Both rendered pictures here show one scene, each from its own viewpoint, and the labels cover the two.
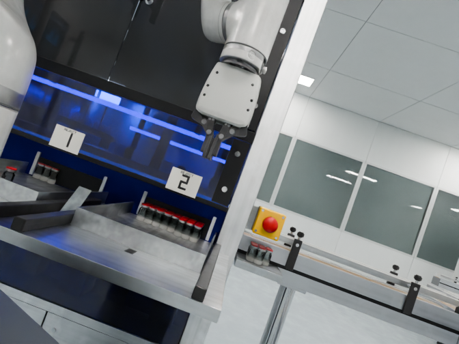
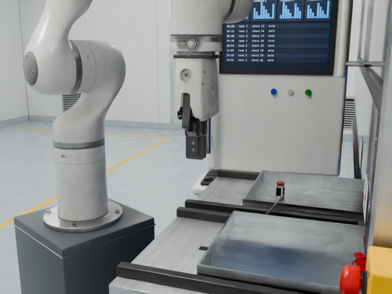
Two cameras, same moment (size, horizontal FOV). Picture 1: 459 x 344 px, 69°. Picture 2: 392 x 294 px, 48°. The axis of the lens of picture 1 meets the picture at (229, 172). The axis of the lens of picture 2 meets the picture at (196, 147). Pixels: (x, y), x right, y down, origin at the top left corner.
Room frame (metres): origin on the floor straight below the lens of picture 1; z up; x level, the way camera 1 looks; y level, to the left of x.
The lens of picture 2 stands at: (0.80, -0.65, 1.27)
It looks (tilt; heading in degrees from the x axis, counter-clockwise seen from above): 13 degrees down; 106
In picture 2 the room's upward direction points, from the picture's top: straight up
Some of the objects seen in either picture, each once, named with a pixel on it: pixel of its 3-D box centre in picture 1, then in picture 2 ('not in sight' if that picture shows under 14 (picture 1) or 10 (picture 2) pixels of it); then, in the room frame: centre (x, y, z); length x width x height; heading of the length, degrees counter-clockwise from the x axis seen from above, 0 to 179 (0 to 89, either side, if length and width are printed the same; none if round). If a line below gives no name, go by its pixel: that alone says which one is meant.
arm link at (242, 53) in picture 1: (243, 63); (195, 45); (0.60, 0.04, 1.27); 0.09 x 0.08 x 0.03; 87
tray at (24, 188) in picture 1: (29, 180); (319, 196); (0.81, 0.45, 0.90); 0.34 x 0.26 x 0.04; 177
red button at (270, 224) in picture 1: (270, 224); (356, 283); (0.86, -0.14, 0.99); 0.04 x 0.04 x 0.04; 87
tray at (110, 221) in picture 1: (158, 229); (307, 255); (0.79, 0.11, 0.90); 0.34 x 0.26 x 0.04; 178
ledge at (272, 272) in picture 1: (257, 265); not in sight; (0.94, -0.16, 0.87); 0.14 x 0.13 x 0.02; 177
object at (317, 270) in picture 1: (343, 274); not in sight; (1.03, -0.44, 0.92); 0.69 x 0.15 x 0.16; 87
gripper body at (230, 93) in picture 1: (230, 93); (196, 83); (0.60, 0.05, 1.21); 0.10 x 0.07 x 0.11; 87
